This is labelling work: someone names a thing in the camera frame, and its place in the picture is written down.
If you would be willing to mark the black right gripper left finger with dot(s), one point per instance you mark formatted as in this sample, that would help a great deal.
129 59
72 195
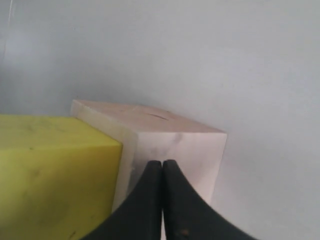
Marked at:
139 217

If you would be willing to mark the yellow cube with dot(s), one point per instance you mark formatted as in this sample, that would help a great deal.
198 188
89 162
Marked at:
57 177

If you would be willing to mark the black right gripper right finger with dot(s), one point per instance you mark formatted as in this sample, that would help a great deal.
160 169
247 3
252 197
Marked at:
187 216

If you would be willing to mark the large light wooden cube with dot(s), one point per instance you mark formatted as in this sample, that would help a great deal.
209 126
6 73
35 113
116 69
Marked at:
151 134

